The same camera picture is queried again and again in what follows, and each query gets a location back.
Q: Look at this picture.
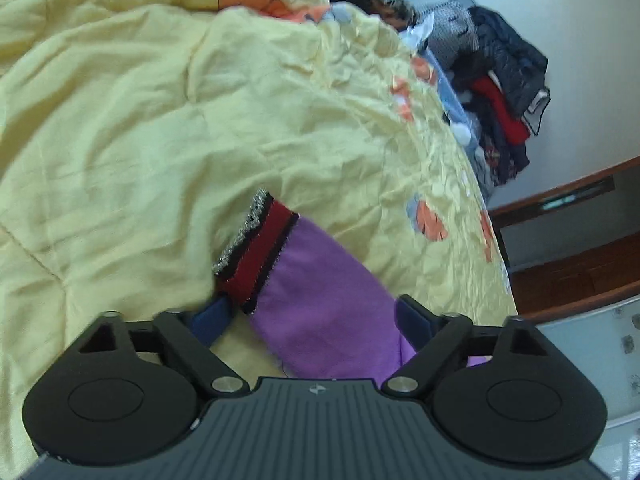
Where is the grey ribbed cloth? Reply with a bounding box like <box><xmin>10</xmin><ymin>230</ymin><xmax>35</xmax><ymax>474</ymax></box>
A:
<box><xmin>425</xmin><ymin>2</ymin><xmax>476</xmax><ymax>58</ymax></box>

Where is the purple garment with red trim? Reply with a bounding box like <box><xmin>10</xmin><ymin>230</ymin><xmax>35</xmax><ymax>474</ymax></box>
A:
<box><xmin>212</xmin><ymin>188</ymin><xmax>493</xmax><ymax>381</ymax></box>

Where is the brown wooden furniture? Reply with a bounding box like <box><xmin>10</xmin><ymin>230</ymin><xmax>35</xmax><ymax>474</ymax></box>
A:
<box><xmin>487</xmin><ymin>156</ymin><xmax>640</xmax><ymax>323</ymax></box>

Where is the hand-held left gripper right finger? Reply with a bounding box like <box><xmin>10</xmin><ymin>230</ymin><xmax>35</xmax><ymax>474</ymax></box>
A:
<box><xmin>381</xmin><ymin>295</ymin><xmax>551</xmax><ymax>403</ymax></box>

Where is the pile of dark clothes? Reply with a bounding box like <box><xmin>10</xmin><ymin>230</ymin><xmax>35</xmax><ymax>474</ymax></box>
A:
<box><xmin>300</xmin><ymin>0</ymin><xmax>551</xmax><ymax>188</ymax></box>

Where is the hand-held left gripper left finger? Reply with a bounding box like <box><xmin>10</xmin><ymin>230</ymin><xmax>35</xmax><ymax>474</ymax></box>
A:
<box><xmin>75</xmin><ymin>294</ymin><xmax>251</xmax><ymax>402</ymax></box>

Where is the frosted glass panel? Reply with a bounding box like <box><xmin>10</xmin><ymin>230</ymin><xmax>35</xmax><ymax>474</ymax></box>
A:
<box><xmin>532</xmin><ymin>295</ymin><xmax>640</xmax><ymax>480</ymax></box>

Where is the yellow printed blanket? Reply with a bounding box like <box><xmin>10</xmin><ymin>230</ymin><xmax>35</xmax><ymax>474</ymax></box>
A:
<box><xmin>0</xmin><ymin>0</ymin><xmax>518</xmax><ymax>480</ymax></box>

